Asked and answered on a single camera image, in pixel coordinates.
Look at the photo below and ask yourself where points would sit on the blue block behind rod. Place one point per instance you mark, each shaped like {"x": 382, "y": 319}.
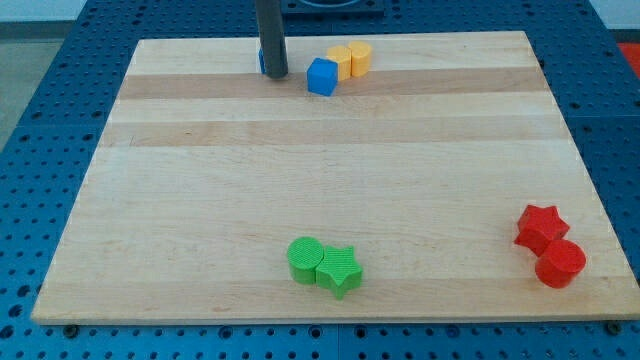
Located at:
{"x": 261, "y": 61}

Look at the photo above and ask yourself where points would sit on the red cylinder block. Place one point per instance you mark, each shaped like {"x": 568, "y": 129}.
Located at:
{"x": 560, "y": 264}

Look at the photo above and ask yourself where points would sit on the blue cube block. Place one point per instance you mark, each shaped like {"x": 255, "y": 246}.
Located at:
{"x": 322, "y": 76}

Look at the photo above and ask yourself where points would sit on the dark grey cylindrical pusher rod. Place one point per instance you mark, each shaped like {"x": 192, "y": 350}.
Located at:
{"x": 272, "y": 38}

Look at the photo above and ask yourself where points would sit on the light wooden board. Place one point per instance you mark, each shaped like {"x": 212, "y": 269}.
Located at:
{"x": 207, "y": 170}

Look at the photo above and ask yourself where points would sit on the green star block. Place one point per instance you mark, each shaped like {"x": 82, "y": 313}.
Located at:
{"x": 339, "y": 271}

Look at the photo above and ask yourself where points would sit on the yellow hexagon block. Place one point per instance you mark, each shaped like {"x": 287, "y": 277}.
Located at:
{"x": 341, "y": 55}

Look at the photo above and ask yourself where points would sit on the red star block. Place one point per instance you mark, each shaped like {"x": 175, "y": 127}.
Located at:
{"x": 538, "y": 227}

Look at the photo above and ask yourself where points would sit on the yellow heart block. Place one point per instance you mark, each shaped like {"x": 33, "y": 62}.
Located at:
{"x": 361, "y": 54}

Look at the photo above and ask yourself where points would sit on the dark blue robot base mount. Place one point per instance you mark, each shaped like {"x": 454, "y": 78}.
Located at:
{"x": 331, "y": 7}

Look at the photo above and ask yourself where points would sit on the green cylinder block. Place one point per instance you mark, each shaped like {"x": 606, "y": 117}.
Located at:
{"x": 304, "y": 254}

